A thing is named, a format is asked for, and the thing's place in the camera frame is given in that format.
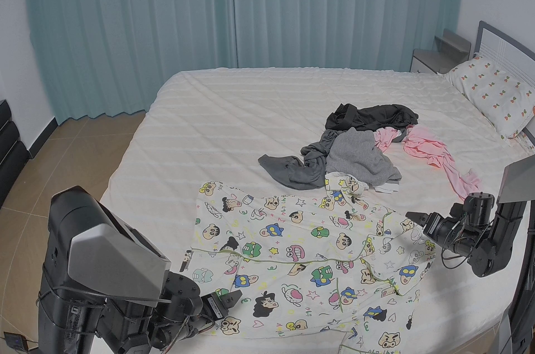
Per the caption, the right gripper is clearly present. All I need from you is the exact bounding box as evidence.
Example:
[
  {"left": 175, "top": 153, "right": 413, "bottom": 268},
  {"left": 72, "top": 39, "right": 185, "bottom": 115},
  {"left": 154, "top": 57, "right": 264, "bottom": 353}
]
[{"left": 405, "top": 212, "right": 454, "bottom": 248}]

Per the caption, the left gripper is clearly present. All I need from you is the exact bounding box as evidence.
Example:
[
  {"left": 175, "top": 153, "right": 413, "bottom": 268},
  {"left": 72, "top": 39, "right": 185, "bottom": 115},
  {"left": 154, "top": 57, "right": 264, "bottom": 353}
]
[{"left": 201, "top": 289, "right": 244, "bottom": 324}]

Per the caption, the white printed pyjama top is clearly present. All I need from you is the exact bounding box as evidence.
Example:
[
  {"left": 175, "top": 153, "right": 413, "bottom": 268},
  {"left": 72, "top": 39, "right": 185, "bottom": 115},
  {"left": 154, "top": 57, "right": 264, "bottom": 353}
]
[{"left": 190, "top": 173, "right": 437, "bottom": 354}]

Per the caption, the pink garment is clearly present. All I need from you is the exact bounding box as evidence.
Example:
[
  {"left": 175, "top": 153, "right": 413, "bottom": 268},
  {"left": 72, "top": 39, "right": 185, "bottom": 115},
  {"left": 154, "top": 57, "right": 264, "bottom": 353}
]
[{"left": 374, "top": 124, "right": 482, "bottom": 202}]

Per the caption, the grey knit garment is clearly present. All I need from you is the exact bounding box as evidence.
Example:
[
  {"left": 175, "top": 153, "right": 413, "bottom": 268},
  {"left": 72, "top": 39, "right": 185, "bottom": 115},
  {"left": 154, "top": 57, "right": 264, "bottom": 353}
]
[{"left": 325, "top": 128, "right": 403, "bottom": 187}]

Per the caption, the black garment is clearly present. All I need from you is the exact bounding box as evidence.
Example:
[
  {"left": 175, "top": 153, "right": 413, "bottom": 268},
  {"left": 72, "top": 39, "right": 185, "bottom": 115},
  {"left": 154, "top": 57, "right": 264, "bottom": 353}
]
[{"left": 326, "top": 103, "right": 419, "bottom": 132}]

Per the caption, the dark grey garment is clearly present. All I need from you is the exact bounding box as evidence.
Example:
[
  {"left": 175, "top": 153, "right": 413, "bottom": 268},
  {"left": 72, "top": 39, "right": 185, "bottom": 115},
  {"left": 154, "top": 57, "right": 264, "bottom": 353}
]
[{"left": 258, "top": 131, "right": 335, "bottom": 190}]

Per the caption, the white printed pillow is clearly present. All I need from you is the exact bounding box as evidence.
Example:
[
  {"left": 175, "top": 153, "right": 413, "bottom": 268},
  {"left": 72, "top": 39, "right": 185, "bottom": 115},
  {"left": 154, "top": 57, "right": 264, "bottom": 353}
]
[{"left": 444, "top": 53, "right": 535, "bottom": 139}]

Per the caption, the grey bedside table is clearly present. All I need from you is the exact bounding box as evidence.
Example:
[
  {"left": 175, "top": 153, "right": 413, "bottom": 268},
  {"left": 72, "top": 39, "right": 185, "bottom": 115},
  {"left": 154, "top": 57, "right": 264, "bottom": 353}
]
[{"left": 411, "top": 28, "right": 472, "bottom": 74}]

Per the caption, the bed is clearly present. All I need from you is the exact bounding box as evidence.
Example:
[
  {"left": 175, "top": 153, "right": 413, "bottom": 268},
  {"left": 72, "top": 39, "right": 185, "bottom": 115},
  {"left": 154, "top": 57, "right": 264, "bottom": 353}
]
[{"left": 98, "top": 20, "right": 535, "bottom": 354}]

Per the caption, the small black box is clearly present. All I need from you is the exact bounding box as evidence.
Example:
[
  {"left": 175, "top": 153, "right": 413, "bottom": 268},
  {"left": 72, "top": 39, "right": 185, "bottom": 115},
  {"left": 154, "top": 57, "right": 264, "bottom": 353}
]
[{"left": 2, "top": 331, "right": 26, "bottom": 351}]

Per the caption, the black chest of drawers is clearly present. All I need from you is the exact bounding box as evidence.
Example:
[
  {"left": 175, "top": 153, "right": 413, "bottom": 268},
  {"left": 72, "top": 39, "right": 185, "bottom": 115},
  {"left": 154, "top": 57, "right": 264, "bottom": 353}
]
[{"left": 0, "top": 99, "right": 30, "bottom": 207}]

